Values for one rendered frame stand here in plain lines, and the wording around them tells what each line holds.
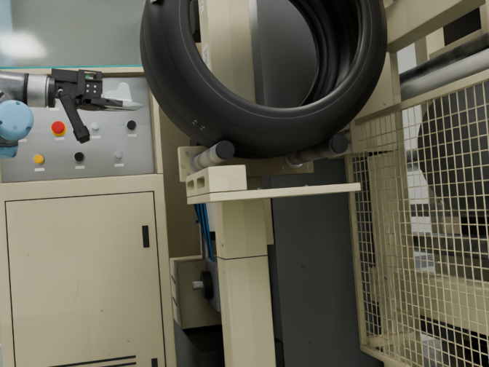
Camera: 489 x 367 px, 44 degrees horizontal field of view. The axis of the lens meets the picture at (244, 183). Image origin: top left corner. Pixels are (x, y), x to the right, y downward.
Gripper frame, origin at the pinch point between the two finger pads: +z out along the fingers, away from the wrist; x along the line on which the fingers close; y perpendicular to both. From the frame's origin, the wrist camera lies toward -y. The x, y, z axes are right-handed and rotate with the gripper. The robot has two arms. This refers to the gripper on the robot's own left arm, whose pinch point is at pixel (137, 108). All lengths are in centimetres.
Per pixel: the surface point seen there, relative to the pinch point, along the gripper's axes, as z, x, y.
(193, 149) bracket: 17.4, 25.7, -5.8
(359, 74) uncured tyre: 50, -13, 10
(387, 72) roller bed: 74, 21, 21
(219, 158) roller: 18.6, -7.8, -11.3
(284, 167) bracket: 45, 26, -9
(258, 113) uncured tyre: 26.1, -12.7, -1.0
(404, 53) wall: 291, 415, 155
